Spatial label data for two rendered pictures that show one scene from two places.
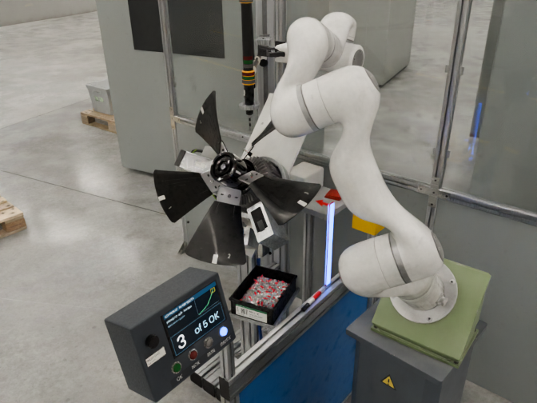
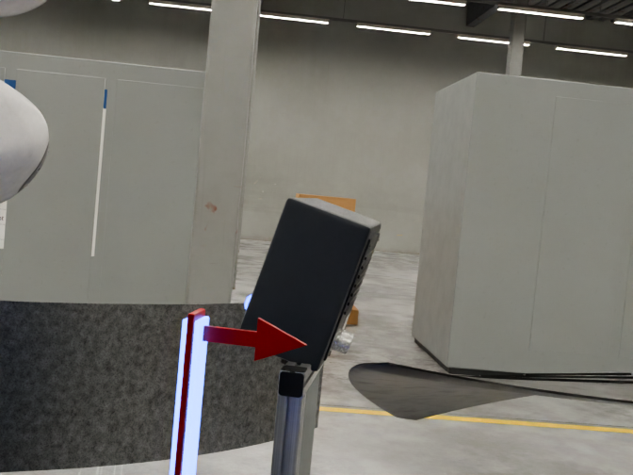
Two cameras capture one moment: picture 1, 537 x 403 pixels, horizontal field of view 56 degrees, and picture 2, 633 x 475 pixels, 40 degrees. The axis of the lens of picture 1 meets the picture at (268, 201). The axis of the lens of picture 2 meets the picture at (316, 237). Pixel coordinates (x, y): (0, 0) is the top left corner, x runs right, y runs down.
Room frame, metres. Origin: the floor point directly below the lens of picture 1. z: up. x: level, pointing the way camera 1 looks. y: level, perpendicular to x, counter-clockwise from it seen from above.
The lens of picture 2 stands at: (1.90, -0.42, 1.26)
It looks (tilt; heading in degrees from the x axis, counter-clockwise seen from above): 3 degrees down; 147
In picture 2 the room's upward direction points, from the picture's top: 5 degrees clockwise
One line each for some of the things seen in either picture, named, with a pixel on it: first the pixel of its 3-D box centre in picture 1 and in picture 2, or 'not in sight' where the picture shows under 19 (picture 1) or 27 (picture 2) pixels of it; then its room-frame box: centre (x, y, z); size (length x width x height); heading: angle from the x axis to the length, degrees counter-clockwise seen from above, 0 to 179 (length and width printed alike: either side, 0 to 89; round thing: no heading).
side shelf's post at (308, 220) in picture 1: (308, 269); not in sight; (2.18, -0.20, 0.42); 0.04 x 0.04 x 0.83; 50
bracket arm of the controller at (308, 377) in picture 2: not in sight; (304, 365); (0.97, 0.19, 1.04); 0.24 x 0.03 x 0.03; 140
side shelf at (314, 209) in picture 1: (309, 197); not in sight; (2.18, -0.20, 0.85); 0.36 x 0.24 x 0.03; 50
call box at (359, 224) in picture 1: (374, 214); not in sight; (1.68, -0.40, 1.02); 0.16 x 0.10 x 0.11; 140
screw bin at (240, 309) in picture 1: (264, 293); not in sight; (1.43, 0.02, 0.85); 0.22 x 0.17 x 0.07; 155
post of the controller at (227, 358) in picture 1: (226, 349); (286, 450); (1.05, 0.12, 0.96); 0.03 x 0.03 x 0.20; 50
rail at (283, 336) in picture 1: (313, 309); not in sight; (1.38, -0.15, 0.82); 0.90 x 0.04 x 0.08; 140
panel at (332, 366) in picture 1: (311, 385); not in sight; (1.38, -0.15, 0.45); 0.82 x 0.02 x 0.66; 140
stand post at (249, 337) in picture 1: (248, 305); not in sight; (1.85, 0.10, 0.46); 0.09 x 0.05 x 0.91; 50
